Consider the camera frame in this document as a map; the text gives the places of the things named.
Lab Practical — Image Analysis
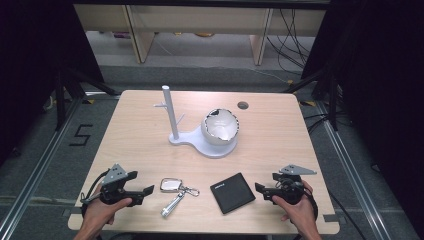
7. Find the black curtain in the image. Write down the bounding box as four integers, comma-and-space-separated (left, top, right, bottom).
301, 0, 424, 231
0, 0, 105, 168

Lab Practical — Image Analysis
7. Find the person's right hand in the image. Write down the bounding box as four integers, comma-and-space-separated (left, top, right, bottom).
271, 180, 317, 235

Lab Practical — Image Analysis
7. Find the bundle of black cables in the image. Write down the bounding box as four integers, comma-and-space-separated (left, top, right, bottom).
265, 9, 317, 75

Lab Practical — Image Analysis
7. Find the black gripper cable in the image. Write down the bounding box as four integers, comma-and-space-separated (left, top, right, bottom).
301, 189, 320, 222
79, 168, 112, 218

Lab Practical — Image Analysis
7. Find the black wallet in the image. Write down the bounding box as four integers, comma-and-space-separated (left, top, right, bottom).
209, 172, 257, 215

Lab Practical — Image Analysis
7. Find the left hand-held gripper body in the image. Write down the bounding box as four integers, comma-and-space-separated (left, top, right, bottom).
80, 163, 145, 207

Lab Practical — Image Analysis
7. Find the black metal stand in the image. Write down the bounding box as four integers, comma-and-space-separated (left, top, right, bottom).
283, 65, 340, 132
54, 63, 122, 132

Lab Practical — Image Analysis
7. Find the aluminium floor rail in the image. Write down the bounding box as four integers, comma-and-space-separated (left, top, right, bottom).
0, 95, 85, 240
314, 99, 392, 240

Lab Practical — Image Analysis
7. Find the light wooden desk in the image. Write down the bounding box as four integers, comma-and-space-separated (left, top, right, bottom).
73, 3, 327, 67

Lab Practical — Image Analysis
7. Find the person's left hand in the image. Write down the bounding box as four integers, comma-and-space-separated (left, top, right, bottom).
81, 184, 133, 233

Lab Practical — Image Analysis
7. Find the silver keychain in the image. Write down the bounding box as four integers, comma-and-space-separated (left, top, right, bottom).
159, 177, 201, 220

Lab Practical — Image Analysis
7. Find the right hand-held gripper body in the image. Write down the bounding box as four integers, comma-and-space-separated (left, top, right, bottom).
273, 164, 318, 205

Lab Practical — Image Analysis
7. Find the white stand with pegs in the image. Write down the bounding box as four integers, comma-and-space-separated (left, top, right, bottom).
153, 84, 240, 159

